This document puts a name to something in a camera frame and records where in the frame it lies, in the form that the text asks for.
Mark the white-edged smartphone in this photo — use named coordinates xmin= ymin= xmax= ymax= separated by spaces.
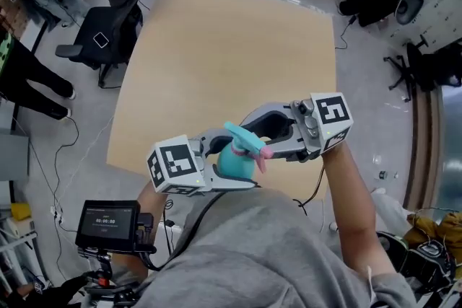
xmin=92 ymin=32 xmax=110 ymax=49

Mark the black timer monitor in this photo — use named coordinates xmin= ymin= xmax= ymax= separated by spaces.
xmin=74 ymin=200 xmax=141 ymax=252

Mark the yellow bin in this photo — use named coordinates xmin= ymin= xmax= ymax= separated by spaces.
xmin=10 ymin=203 xmax=32 ymax=221

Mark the mustard yellow jacket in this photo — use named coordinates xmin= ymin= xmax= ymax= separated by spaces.
xmin=403 ymin=211 xmax=462 ymax=266

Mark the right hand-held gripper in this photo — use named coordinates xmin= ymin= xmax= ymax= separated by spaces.
xmin=239 ymin=92 xmax=354 ymax=162

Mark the black cable with adapter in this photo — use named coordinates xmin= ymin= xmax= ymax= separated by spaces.
xmin=334 ymin=14 xmax=359 ymax=50

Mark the person's left forearm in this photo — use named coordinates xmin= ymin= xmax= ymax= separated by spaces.
xmin=111 ymin=180 xmax=170 ymax=281

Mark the black equipment backpack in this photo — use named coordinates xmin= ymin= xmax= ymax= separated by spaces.
xmin=375 ymin=230 xmax=458 ymax=295

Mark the person's grey shirt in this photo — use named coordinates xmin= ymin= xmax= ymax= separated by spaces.
xmin=133 ymin=187 xmax=419 ymax=308

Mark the grey board panel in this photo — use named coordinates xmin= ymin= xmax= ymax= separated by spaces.
xmin=0 ymin=99 xmax=30 ymax=182

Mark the thick black chest cable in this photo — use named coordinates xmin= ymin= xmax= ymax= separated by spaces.
xmin=142 ymin=190 xmax=227 ymax=271

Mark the black swivel chair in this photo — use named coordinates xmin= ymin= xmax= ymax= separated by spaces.
xmin=383 ymin=34 xmax=462 ymax=104

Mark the black office chair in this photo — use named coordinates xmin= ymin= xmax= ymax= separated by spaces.
xmin=55 ymin=0 xmax=156 ymax=89

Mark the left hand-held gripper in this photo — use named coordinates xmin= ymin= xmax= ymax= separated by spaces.
xmin=146 ymin=127 xmax=261 ymax=196

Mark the person's right forearm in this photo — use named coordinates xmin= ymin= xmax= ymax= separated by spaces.
xmin=321 ymin=140 xmax=398 ymax=277

